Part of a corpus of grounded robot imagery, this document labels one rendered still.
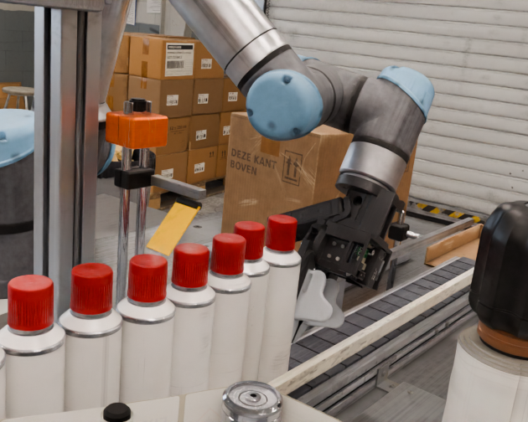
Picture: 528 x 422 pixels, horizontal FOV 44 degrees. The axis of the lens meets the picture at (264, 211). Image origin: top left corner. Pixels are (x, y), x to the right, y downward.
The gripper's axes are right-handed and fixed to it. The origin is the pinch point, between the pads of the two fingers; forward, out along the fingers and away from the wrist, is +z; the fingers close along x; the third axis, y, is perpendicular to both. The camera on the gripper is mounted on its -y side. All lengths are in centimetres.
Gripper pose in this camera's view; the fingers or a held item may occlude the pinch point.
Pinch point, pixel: (288, 330)
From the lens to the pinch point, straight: 81.1
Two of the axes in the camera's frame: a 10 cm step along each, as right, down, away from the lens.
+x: 5.0, 3.5, 8.0
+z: -4.0, 9.1, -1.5
